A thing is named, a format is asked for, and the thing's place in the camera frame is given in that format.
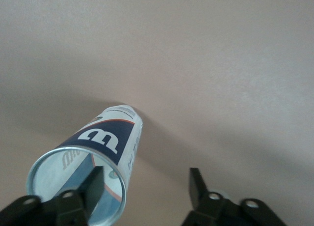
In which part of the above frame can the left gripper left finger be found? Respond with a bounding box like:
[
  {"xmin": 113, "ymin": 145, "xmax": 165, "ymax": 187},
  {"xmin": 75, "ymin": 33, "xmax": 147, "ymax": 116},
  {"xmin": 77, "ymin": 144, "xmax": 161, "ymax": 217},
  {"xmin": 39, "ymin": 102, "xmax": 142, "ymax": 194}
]
[{"xmin": 0, "ymin": 166, "xmax": 106, "ymax": 226}]

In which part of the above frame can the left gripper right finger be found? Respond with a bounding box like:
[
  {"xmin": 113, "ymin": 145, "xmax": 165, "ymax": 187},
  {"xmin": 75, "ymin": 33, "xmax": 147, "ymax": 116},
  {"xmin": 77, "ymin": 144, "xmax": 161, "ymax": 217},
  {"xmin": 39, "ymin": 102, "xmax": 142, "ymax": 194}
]
[{"xmin": 183, "ymin": 167, "xmax": 290, "ymax": 226}]

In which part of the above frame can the white blue tennis ball can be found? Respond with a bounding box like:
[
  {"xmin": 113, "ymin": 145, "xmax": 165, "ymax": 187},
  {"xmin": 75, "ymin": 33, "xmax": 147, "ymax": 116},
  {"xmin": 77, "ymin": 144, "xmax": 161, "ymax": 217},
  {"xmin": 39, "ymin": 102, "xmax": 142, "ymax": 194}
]
[{"xmin": 26, "ymin": 104, "xmax": 144, "ymax": 226}]

